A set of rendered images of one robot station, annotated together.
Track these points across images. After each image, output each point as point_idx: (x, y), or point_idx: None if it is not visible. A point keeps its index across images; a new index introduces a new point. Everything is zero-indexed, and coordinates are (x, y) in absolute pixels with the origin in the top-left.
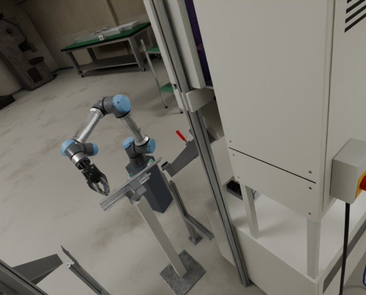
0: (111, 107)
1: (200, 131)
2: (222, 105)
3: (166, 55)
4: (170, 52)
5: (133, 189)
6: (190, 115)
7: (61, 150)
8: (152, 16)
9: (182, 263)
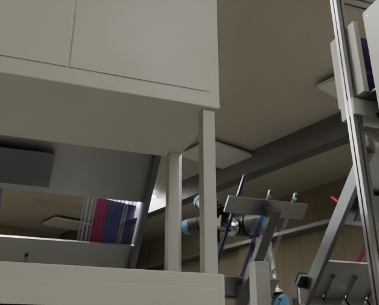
0: (252, 219)
1: (359, 137)
2: None
3: (339, 85)
4: (344, 69)
5: (266, 210)
6: (352, 118)
7: (183, 221)
8: (335, 60)
9: None
